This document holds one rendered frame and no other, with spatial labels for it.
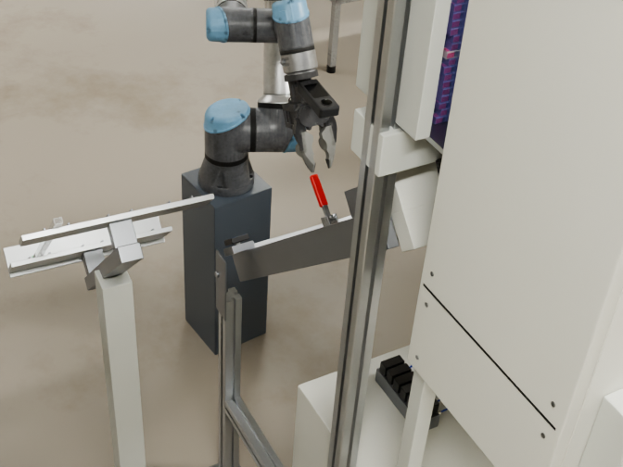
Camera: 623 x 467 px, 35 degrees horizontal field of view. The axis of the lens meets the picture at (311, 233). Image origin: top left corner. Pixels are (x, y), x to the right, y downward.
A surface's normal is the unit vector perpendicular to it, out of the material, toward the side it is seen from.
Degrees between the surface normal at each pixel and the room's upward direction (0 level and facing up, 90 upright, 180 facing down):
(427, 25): 90
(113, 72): 0
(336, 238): 90
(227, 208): 90
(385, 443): 0
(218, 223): 90
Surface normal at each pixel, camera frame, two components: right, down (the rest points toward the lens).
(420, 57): -0.88, 0.26
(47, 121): 0.06, -0.78
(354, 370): 0.47, 0.57
